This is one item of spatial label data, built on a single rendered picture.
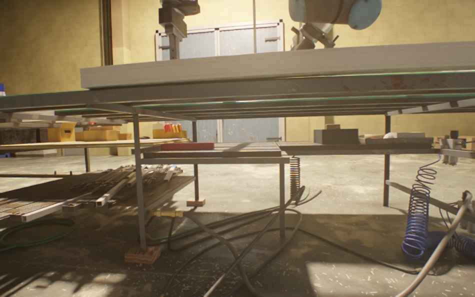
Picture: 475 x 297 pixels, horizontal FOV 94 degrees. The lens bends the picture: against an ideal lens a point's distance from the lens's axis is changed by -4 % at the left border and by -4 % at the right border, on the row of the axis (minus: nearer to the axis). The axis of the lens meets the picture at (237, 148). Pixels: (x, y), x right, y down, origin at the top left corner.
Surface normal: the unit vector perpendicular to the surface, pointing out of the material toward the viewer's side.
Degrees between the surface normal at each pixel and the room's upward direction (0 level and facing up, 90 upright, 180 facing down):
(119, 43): 90
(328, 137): 90
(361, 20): 135
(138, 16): 90
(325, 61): 90
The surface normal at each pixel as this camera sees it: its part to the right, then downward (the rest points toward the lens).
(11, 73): -0.13, 0.07
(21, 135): 0.99, 0.01
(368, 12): 0.18, 0.75
